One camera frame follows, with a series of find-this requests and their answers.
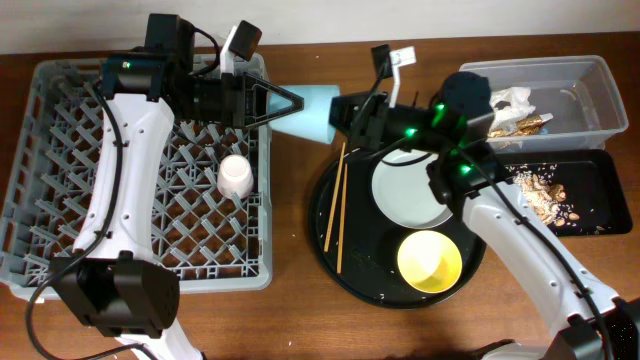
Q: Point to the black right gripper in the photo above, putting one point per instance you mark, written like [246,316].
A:
[374,133]

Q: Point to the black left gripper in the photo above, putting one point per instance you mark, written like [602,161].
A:
[242,101]

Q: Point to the light blue cup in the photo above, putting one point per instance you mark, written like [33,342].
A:
[312,122]

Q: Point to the wooden chopstick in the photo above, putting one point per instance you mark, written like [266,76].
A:
[334,199]
[342,224]

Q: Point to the white plate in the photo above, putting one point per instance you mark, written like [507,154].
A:
[401,191]

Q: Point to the white cup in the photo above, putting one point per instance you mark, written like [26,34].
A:
[235,176]

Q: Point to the white paper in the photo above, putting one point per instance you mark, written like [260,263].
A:
[510,105]

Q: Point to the yellow bowl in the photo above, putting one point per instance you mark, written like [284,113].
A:
[429,262]

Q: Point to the gold snack wrapper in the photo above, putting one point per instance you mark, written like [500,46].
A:
[524,127]

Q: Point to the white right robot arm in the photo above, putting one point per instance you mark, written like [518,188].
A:
[587,319]

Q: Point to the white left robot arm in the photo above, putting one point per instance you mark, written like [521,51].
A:
[111,281]

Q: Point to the grey dishwasher rack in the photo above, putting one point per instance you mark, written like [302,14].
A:
[212,243]

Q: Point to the round black tray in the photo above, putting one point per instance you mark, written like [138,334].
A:
[362,260]

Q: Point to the pile of rice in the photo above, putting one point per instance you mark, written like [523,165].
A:
[543,196]

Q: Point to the clear plastic bin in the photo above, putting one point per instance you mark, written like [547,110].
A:
[578,91]

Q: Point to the black rectangular tray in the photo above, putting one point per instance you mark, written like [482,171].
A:
[591,171]

